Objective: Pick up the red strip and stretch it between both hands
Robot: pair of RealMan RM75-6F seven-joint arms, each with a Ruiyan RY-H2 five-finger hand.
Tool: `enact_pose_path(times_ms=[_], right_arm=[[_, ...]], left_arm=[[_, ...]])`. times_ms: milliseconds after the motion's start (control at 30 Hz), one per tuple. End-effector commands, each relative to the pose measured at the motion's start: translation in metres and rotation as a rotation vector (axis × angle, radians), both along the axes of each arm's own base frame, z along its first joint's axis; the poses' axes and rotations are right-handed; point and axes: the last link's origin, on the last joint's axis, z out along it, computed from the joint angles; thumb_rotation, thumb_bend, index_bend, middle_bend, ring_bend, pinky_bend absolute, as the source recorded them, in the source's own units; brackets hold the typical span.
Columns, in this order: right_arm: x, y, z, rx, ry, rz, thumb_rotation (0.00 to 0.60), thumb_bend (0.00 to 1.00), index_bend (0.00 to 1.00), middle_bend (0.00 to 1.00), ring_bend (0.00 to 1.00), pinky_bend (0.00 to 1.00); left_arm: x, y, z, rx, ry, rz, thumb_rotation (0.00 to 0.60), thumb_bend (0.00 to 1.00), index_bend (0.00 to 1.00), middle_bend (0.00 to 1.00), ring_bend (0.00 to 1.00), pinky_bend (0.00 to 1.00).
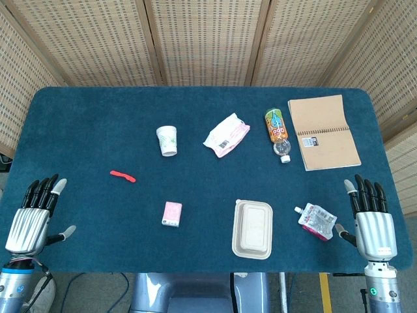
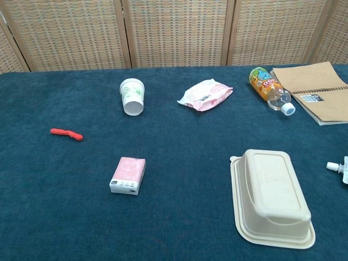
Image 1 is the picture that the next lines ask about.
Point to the orange label plastic bottle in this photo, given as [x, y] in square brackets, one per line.
[277, 127]

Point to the small red object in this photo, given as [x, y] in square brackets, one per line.
[123, 176]

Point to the beige pulp food container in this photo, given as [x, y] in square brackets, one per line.
[252, 229]

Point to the pink pocket tissue pack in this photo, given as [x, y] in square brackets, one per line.
[172, 214]

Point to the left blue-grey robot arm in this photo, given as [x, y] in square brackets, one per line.
[13, 287]

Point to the blue felt table cover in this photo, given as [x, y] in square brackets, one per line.
[97, 130]

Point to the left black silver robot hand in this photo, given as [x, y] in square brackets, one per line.
[27, 225]

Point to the brown spiral notebook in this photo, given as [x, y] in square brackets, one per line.
[325, 137]

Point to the pink white wet wipes pack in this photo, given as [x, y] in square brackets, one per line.
[226, 135]

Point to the white spouted drink pouch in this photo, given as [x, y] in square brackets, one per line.
[317, 221]

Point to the blue-grey robot torso base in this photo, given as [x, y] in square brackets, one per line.
[156, 293]

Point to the woven bamboo screen panel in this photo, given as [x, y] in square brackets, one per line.
[397, 65]
[312, 39]
[91, 39]
[208, 39]
[19, 81]

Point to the white green paper cup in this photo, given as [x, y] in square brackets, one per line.
[167, 141]

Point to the white metal pole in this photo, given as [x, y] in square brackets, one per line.
[283, 293]

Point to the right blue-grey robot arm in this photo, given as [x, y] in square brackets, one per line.
[381, 293]

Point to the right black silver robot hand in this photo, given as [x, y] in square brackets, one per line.
[374, 231]

